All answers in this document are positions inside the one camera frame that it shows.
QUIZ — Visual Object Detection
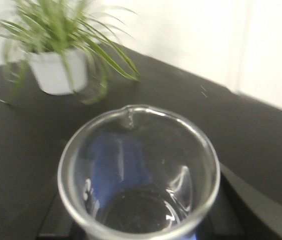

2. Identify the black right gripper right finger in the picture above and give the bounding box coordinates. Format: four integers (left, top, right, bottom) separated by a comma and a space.
200, 164, 282, 240

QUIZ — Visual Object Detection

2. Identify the clear glass beaker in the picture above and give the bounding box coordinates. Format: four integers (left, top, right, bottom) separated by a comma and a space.
57, 105, 221, 240

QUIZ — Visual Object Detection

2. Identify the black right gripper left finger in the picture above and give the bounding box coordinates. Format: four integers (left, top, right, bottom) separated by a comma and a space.
37, 193, 87, 240

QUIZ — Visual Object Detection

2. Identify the white plant pot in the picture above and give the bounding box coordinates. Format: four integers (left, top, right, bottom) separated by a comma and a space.
28, 48, 88, 96

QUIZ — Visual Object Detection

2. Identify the green spider plant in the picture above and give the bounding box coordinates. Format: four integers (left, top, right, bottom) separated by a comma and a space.
0, 0, 139, 105

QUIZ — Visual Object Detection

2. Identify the blue plastic tray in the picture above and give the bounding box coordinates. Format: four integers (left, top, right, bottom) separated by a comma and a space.
83, 137, 196, 235

